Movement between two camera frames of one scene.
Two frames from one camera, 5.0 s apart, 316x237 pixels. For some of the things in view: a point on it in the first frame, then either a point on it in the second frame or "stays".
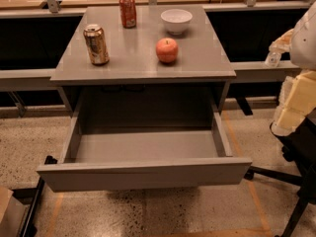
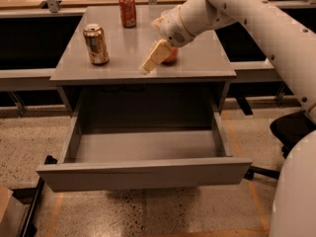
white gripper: x=304 y=46 to x=172 y=26
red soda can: x=127 y=6 stays
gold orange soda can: x=99 y=53 stays
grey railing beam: x=28 y=80 stays
